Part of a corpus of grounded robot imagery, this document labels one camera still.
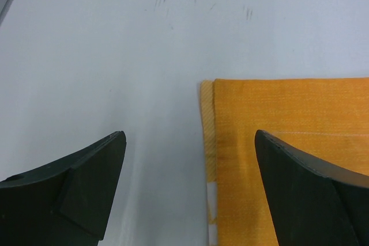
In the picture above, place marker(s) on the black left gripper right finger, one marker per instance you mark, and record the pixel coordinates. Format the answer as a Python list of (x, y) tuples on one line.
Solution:
[(311, 201)]

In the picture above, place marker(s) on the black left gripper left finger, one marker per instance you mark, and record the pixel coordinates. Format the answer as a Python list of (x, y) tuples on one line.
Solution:
[(65, 202)]

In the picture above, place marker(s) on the orange cartoon print cloth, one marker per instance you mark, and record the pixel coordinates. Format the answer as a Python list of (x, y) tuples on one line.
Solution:
[(327, 118)]

